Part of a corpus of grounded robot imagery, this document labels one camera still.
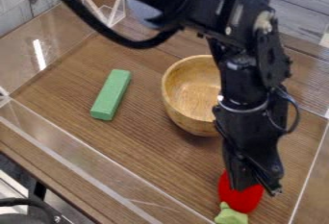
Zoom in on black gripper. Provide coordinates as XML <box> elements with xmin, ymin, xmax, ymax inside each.
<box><xmin>212</xmin><ymin>96</ymin><xmax>287</xmax><ymax>197</ymax></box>

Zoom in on red plush tomato toy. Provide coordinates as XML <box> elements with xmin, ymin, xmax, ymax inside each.
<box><xmin>213</xmin><ymin>171</ymin><xmax>264</xmax><ymax>224</ymax></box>

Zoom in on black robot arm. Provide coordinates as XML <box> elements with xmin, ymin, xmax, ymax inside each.
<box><xmin>129</xmin><ymin>0</ymin><xmax>294</xmax><ymax>195</ymax></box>

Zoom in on wooden bowl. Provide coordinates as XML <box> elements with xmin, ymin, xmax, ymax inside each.
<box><xmin>160</xmin><ymin>55</ymin><xmax>220</xmax><ymax>137</ymax></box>

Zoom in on green rectangular block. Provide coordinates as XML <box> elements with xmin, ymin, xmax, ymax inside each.
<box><xmin>89</xmin><ymin>69</ymin><xmax>130</xmax><ymax>121</ymax></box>

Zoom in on black table frame bracket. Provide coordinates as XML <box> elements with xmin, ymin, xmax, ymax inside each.
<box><xmin>26</xmin><ymin>182</ymin><xmax>74</xmax><ymax>224</ymax></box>

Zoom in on clear acrylic tray wall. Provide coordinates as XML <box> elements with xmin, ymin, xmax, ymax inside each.
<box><xmin>0</xmin><ymin>87</ymin><xmax>213</xmax><ymax>224</ymax></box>

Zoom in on black cable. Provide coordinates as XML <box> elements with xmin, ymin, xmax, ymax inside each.
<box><xmin>37</xmin><ymin>0</ymin><xmax>183</xmax><ymax>50</ymax></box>

